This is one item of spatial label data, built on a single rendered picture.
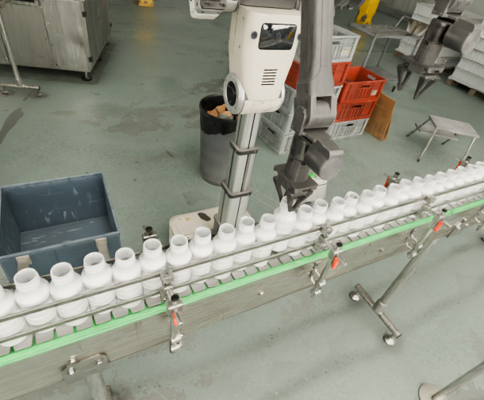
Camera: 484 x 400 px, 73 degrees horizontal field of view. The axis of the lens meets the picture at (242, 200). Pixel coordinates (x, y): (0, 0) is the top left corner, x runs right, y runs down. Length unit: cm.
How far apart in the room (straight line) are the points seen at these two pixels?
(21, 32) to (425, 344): 450
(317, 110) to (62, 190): 94
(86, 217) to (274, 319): 119
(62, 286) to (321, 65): 66
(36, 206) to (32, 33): 321
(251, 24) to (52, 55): 341
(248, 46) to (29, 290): 96
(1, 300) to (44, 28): 379
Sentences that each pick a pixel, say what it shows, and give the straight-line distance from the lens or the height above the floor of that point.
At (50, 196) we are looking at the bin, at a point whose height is 88.
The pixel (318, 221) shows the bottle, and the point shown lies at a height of 112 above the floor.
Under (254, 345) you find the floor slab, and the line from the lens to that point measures 193.
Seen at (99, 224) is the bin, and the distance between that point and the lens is 140.
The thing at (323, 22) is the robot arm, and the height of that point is 159.
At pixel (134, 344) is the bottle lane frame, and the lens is 94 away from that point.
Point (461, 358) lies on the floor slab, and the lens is 246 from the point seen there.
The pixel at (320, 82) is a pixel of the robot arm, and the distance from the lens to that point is 69.
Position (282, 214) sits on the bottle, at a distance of 84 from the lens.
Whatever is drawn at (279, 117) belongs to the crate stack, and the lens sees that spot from 322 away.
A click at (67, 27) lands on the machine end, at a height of 58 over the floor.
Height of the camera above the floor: 172
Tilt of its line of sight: 40 degrees down
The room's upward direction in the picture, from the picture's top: 12 degrees clockwise
